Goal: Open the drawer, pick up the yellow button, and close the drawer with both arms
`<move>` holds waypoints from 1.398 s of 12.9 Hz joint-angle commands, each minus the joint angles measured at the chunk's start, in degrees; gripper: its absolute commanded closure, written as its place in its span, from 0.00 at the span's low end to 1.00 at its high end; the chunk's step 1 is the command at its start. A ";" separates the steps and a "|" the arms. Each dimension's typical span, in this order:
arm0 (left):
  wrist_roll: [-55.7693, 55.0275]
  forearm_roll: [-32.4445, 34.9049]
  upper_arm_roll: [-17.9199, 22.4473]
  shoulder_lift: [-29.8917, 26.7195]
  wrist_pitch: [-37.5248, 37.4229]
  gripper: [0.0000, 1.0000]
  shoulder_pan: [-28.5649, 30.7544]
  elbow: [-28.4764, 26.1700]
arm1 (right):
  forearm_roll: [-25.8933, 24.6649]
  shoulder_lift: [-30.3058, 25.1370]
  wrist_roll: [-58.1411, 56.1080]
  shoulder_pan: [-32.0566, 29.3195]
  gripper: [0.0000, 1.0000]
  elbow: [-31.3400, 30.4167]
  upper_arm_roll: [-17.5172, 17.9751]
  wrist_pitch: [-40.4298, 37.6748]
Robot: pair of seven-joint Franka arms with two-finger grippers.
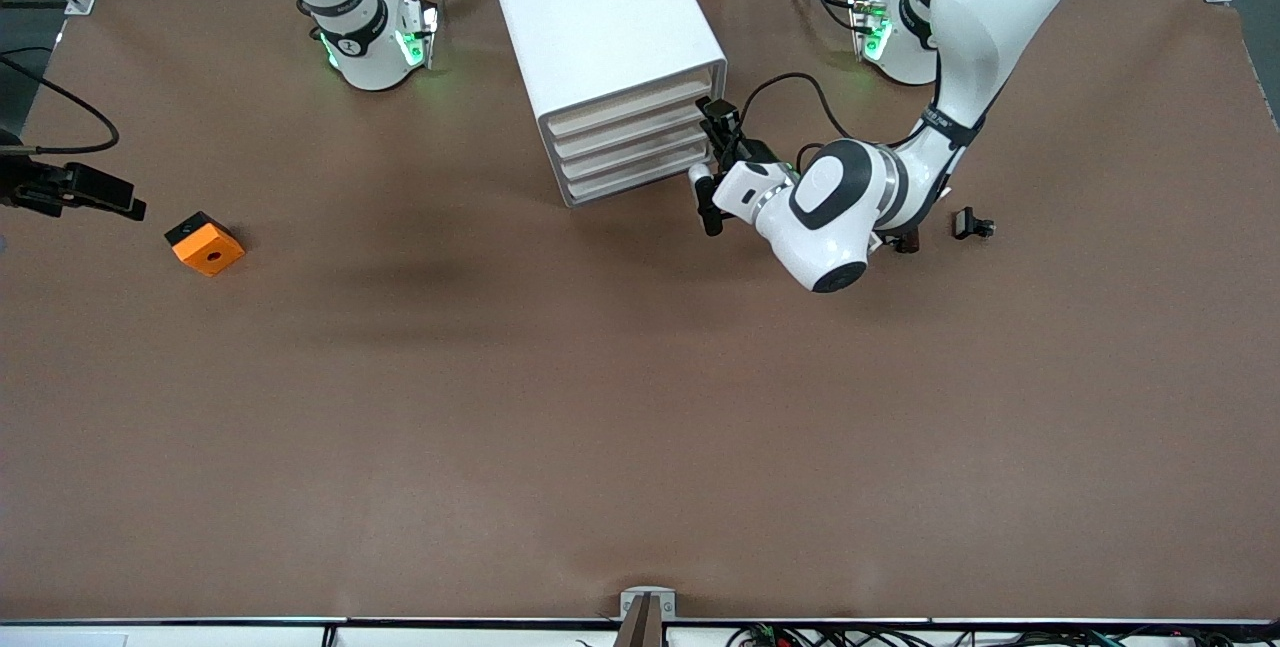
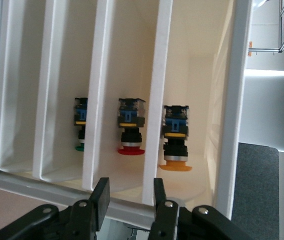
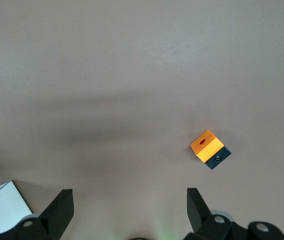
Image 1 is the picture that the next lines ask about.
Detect orange and black box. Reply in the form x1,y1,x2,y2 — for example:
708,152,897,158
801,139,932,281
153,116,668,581
164,211,246,278

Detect white table edge rail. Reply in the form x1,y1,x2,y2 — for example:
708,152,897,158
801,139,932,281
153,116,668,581
0,617,1280,647

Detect brown paper table mat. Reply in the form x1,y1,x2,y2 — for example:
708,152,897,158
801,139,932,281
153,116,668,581
0,0,1280,625

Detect small grey metal bracket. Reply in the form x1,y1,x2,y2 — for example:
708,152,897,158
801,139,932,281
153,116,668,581
619,586,677,623

